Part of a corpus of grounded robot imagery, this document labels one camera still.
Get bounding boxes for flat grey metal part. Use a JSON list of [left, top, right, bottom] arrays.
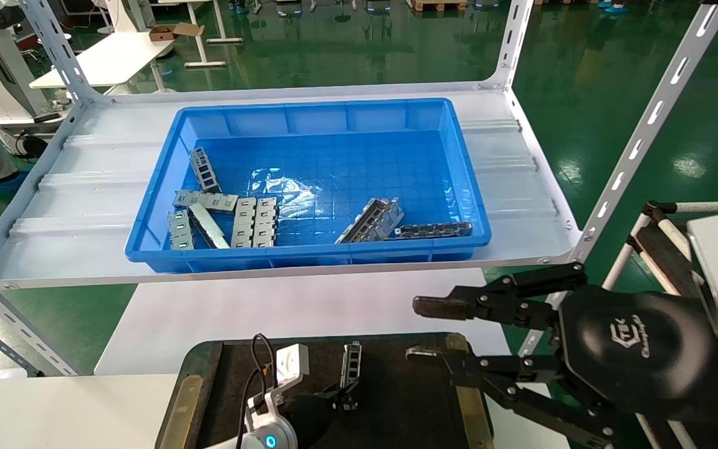
[[173, 190, 239, 214]]

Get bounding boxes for perforated grey metal part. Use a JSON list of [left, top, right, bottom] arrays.
[[189, 147, 221, 193]]

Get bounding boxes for clear plastic bag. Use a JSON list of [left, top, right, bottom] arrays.
[[249, 167, 319, 216]]

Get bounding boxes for slotted grey metal part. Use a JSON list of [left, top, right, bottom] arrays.
[[231, 197, 257, 248], [252, 197, 279, 248]]

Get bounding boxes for short grey metal part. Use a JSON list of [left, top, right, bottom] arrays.
[[168, 210, 195, 250]]

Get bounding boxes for black flat container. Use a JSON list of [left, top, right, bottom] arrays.
[[156, 332, 495, 449]]

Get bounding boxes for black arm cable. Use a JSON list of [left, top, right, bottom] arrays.
[[234, 333, 279, 437]]

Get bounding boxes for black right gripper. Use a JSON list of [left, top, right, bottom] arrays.
[[404, 261, 718, 448]]

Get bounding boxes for blue plastic bin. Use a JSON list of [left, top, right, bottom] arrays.
[[125, 98, 492, 274]]

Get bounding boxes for grey metal channel part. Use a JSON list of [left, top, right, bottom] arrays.
[[341, 340, 363, 391], [334, 197, 393, 244], [367, 198, 405, 241]]

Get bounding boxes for dark metal strip part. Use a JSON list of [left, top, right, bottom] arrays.
[[393, 221, 473, 240]]

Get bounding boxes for white desk frame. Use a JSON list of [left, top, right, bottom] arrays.
[[160, 0, 245, 67]]

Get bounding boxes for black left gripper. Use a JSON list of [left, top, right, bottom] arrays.
[[283, 380, 361, 449]]

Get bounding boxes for plain grey metal bar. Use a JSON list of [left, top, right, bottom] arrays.
[[188, 203, 231, 249]]

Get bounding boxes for brown cardboard box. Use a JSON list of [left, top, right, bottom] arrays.
[[149, 23, 205, 42]]

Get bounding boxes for wooden pallet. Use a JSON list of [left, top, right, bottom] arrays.
[[412, 0, 469, 12]]

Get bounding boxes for white work table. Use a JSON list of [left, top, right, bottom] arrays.
[[31, 31, 176, 93]]

